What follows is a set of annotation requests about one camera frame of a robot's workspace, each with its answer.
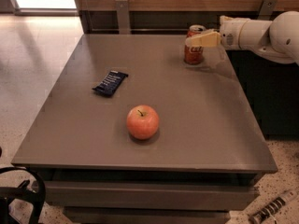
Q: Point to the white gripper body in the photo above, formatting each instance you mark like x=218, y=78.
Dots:
x=232, y=33

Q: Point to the red coke can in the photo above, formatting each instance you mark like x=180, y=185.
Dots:
x=194, y=56

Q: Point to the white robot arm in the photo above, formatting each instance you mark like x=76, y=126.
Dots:
x=276, y=40

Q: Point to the striped robot base part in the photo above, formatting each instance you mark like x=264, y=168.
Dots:
x=273, y=207

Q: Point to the red apple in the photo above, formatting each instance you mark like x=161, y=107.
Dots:
x=142, y=122

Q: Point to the dark blue snack bar wrapper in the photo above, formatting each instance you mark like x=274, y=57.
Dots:
x=110, y=83

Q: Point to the grey drawer cabinet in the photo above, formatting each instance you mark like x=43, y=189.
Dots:
x=203, y=163

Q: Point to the right grey metal bracket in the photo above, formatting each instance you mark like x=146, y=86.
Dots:
x=266, y=9

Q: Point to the grey metal bracket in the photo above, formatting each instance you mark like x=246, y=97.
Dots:
x=123, y=16
x=266, y=9

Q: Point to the left grey metal bracket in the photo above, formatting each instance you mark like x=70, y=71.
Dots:
x=123, y=16

